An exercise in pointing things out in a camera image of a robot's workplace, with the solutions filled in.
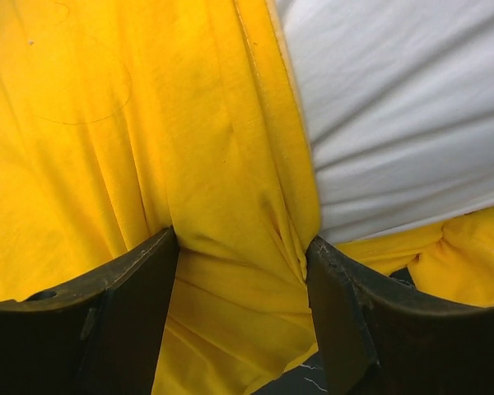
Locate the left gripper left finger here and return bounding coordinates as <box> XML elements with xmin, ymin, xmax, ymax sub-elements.
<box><xmin>0</xmin><ymin>228</ymin><xmax>179</xmax><ymax>394</ymax></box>

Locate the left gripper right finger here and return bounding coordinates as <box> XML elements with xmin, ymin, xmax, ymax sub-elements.
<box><xmin>306</xmin><ymin>237</ymin><xmax>494</xmax><ymax>394</ymax></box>

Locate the yellow Pikachu pillowcase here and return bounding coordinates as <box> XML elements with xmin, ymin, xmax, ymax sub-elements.
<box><xmin>0</xmin><ymin>1</ymin><xmax>494</xmax><ymax>394</ymax></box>

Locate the white pillow insert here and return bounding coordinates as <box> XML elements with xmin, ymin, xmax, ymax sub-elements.
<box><xmin>276</xmin><ymin>1</ymin><xmax>494</xmax><ymax>243</ymax></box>

